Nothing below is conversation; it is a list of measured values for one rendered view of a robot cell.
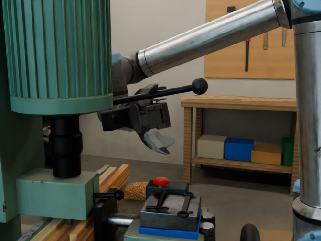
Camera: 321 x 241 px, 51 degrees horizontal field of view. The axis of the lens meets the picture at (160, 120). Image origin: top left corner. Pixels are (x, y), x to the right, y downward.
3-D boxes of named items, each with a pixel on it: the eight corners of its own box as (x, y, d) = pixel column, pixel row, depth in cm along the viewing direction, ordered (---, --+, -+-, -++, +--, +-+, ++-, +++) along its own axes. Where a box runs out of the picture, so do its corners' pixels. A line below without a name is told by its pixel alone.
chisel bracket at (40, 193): (87, 229, 60) (85, 184, 58) (16, 222, 62) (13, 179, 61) (101, 211, 67) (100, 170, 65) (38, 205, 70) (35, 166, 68)
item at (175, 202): (197, 239, 54) (198, 208, 53) (133, 233, 56) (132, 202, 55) (203, 205, 67) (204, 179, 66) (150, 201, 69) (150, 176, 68)
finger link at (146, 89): (170, 70, 72) (158, 95, 80) (146, 74, 70) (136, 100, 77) (176, 81, 71) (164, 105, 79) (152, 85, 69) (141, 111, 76)
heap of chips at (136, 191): (166, 202, 83) (166, 191, 82) (118, 198, 85) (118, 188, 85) (171, 189, 91) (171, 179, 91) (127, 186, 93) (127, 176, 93)
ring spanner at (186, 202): (188, 218, 53) (188, 215, 53) (176, 217, 53) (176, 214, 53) (194, 194, 63) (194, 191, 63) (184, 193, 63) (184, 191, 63)
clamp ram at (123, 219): (134, 257, 59) (133, 210, 57) (94, 252, 60) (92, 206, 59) (146, 232, 68) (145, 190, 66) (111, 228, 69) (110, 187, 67)
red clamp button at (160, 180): (167, 187, 62) (167, 181, 62) (151, 185, 63) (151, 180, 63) (170, 181, 65) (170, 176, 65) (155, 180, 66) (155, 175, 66)
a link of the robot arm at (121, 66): (102, 55, 104) (110, 94, 105) (81, 56, 93) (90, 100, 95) (129, 49, 100) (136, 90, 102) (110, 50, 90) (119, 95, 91)
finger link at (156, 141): (187, 147, 73) (166, 121, 79) (164, 154, 71) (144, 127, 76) (184, 157, 75) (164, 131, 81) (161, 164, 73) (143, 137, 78)
